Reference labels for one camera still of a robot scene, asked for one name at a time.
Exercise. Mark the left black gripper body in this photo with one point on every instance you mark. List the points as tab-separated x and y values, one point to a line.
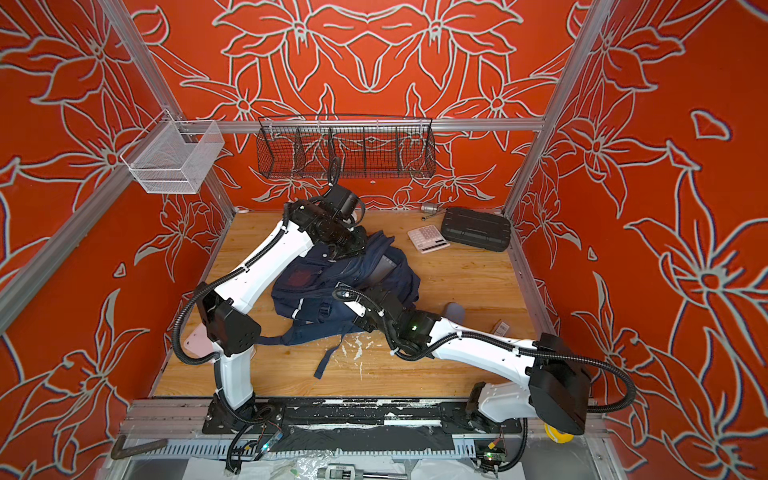
347	242

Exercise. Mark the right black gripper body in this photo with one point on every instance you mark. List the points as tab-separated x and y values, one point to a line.
367	322

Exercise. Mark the navy blue student backpack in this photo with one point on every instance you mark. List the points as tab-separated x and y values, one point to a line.
314	291

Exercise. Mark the pink case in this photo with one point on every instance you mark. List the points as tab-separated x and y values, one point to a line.
197	344

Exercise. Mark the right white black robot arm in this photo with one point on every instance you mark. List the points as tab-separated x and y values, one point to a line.
543	378

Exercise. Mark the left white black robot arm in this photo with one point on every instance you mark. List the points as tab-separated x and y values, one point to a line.
224	304

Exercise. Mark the grey pencil pouch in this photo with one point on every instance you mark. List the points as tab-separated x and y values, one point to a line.
454	312

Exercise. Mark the pink calculator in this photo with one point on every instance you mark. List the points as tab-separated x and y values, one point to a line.
427	239

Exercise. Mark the small silver metal cylinder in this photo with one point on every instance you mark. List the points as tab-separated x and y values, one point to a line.
429	210

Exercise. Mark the black plastic tool case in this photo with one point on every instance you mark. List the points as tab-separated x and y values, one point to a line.
477	229

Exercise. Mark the yellow tape roll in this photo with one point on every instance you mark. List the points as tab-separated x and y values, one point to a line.
556	435

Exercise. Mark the dark metal hex key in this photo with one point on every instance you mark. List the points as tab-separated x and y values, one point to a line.
121	451

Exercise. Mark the black wire wall basket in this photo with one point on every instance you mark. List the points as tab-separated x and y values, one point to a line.
351	147

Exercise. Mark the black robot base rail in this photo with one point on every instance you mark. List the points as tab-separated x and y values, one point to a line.
407	427

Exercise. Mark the white wire mesh basket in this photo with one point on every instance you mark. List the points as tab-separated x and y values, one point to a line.
171	156

